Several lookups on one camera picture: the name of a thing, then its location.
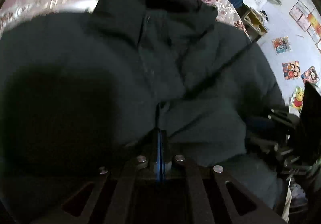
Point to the yellow bear sticker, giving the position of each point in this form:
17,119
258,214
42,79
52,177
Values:
297,98

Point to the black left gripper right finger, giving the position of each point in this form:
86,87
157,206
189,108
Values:
190,193

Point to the large black jacket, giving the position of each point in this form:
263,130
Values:
77,89

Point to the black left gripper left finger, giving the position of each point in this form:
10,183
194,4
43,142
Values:
129,194

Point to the cartoon poster family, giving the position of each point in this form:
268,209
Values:
291,70

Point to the cartoon poster right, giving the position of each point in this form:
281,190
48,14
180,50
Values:
310,76

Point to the wooden desk shelf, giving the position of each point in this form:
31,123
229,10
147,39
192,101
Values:
253,22

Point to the wall certificates group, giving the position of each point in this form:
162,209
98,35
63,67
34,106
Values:
302,13

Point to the cartoon poster upper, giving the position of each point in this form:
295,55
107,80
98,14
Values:
282,45

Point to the floral satin bedspread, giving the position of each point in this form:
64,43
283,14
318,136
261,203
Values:
25,10

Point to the cartoon poster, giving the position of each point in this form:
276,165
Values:
282,45
310,76

